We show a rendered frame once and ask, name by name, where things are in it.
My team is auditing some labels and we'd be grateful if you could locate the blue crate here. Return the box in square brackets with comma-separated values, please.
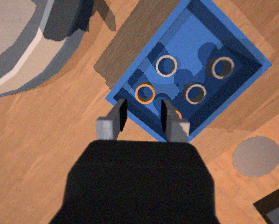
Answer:
[105, 0, 273, 143]

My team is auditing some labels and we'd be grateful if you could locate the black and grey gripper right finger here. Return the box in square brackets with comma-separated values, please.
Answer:
[160, 99, 190, 143]

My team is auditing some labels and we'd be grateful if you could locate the grey round turntable disc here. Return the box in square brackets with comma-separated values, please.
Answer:
[0, 0, 94, 97]

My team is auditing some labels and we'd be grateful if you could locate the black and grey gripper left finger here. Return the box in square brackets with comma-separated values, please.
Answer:
[95, 99, 127, 140]

